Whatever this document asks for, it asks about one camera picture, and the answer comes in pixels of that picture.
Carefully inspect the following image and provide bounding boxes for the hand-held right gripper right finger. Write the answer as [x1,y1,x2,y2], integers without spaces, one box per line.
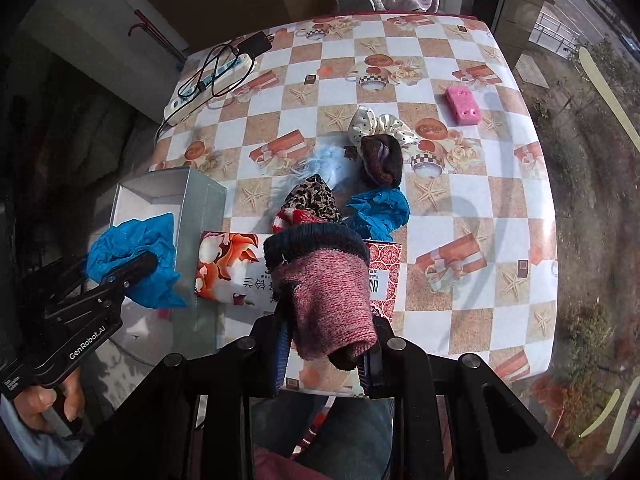
[356,319,617,480]

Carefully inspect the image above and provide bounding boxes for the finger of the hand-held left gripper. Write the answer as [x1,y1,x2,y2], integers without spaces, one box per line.
[96,251,160,292]

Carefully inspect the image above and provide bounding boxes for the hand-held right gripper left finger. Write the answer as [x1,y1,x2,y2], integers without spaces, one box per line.
[65,307,301,480]

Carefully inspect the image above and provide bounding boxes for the blue plastic glove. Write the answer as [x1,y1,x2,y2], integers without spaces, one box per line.
[344,187,411,242]
[87,212,188,310]

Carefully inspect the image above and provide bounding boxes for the pink knit sock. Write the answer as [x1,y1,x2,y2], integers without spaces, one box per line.
[262,222,378,372]

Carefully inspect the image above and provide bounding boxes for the grey cardboard box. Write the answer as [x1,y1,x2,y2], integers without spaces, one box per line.
[109,167,228,361]

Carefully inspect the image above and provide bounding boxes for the person's left forearm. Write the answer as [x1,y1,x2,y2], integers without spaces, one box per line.
[0,396,87,478]

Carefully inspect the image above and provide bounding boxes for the person's left hand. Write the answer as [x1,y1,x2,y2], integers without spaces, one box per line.
[10,367,88,435]

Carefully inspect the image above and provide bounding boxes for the person's legs in jeans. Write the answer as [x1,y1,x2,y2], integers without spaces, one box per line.
[250,394,397,480]

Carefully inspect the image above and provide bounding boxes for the floral tissue packet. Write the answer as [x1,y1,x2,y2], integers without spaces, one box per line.
[192,230,281,317]

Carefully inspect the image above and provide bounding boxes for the red patterned box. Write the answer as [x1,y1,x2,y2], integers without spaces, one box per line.
[362,241,404,322]

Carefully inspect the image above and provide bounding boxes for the red and white scrunchie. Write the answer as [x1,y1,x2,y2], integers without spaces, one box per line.
[271,208,326,234]

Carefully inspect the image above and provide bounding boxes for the leopard print scrunchie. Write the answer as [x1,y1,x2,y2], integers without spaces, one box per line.
[281,173,343,226]

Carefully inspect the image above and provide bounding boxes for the checkered printed tablecloth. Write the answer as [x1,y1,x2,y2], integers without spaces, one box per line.
[148,12,559,395]

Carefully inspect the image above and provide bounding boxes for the pale blue fluffy scrunchie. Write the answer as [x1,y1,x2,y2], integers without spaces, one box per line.
[272,145,368,196]

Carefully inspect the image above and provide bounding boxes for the white power strip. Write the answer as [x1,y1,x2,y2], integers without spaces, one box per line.
[164,52,257,123]

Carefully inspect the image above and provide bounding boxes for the dark maroon scrunchie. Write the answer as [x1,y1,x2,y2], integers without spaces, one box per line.
[359,134,404,188]

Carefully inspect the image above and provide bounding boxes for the cream polka dot scrunchie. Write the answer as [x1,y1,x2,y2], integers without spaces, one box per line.
[347,106,420,153]

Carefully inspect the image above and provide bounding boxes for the white cabinet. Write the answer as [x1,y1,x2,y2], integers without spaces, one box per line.
[17,0,191,123]

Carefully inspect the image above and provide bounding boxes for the pink sponge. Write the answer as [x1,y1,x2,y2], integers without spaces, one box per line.
[445,85,482,125]

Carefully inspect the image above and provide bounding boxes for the black charger with cable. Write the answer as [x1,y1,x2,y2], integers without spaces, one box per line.
[156,31,273,141]

